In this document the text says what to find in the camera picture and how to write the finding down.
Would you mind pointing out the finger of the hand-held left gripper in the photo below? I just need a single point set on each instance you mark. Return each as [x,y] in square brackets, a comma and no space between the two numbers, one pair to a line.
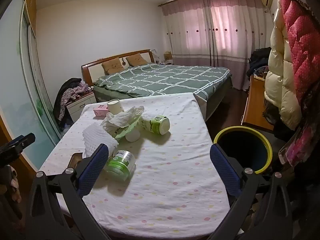
[17,145]

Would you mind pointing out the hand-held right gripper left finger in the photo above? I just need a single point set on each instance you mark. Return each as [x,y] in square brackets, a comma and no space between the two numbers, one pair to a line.
[95,167]

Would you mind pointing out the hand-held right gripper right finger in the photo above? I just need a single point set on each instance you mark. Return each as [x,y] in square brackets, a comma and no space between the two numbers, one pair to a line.
[225,170]

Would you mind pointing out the yellow-rimmed trash bin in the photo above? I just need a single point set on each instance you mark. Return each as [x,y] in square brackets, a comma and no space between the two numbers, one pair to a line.
[240,150]

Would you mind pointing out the green-lidded clear jar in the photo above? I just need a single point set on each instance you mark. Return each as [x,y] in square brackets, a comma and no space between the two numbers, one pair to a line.
[120,166]

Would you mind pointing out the white foam net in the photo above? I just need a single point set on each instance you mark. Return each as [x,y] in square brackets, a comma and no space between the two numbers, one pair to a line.
[97,135]

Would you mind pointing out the white tissue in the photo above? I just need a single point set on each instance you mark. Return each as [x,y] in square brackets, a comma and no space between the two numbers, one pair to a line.
[120,120]

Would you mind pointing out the white paper cup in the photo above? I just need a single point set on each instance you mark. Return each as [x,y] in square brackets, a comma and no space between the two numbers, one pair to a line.
[115,106]

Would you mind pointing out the small white bottle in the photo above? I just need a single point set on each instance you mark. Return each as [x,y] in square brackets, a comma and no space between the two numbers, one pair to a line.
[132,136]

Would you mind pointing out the pink carton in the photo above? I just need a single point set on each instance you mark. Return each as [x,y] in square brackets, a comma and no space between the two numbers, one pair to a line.
[100,111]

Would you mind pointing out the white nightstand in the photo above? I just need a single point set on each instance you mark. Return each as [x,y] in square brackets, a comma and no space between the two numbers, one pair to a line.
[77,107]

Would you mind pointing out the white dotted tablecloth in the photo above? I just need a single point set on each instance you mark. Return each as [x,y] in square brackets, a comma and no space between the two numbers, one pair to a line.
[162,180]

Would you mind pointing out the dark jacket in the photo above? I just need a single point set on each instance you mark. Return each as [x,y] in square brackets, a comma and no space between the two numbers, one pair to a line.
[60,97]

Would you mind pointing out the sliding door wardrobe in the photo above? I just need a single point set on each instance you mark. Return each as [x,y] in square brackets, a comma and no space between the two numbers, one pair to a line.
[15,80]

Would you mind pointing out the wooden desk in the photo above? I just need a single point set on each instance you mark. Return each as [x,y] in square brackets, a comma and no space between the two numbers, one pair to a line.
[255,105]

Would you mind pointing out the green label bottle pack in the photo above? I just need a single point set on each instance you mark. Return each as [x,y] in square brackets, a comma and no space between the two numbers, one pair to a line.
[157,125]

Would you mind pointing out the floral cloth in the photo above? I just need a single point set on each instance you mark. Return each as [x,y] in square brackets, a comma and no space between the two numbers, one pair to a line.
[73,92]

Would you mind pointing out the brown pillow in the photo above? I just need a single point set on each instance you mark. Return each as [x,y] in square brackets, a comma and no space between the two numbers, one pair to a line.
[112,66]
[136,60]

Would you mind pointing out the cream down jacket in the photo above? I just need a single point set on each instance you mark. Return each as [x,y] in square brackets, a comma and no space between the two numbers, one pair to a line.
[277,80]

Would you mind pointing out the bed with green quilt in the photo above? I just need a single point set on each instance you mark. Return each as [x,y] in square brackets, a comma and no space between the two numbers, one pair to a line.
[112,57]

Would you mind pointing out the green plaid duvet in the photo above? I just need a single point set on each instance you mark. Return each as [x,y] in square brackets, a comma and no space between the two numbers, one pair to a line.
[162,77]

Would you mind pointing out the dark clothes pile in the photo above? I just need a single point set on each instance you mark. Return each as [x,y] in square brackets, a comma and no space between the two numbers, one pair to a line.
[260,57]

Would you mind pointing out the small cardboard box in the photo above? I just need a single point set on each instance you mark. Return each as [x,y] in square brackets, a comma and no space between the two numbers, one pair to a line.
[168,55]

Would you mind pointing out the pink and white curtain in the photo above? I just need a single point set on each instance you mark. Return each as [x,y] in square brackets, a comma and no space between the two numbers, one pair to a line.
[200,30]

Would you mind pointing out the pink dotted quilted jacket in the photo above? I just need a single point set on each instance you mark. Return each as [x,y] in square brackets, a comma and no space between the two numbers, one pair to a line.
[302,42]

